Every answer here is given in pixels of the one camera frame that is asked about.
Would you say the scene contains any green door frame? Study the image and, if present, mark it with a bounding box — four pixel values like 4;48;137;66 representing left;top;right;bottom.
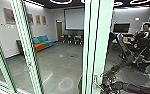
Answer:
0;0;45;94

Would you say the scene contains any light wooden door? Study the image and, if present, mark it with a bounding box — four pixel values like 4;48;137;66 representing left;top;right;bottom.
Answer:
56;20;65;42

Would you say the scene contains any white projector screen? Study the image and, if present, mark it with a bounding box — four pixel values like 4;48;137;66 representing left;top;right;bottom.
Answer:
64;7;86;31

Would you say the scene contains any framed wall poster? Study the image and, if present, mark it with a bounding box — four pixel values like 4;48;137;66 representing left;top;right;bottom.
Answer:
35;14;42;26
27;12;35;25
41;15;48;26
3;7;16;25

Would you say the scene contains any dark meeting table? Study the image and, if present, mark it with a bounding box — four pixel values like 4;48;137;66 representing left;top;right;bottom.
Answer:
61;31;84;46

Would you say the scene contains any silver door lever handle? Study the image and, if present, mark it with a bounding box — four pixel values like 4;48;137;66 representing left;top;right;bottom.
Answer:
92;74;105;91

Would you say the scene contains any multicolour sofa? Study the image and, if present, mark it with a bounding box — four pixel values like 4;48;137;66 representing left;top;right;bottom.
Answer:
32;34;56;52

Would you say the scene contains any person in dark clothes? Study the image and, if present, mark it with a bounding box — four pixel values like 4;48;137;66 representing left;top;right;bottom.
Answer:
134;21;150;46

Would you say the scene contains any black wall monitor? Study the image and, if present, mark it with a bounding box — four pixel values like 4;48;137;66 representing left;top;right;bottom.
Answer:
112;22;131;34

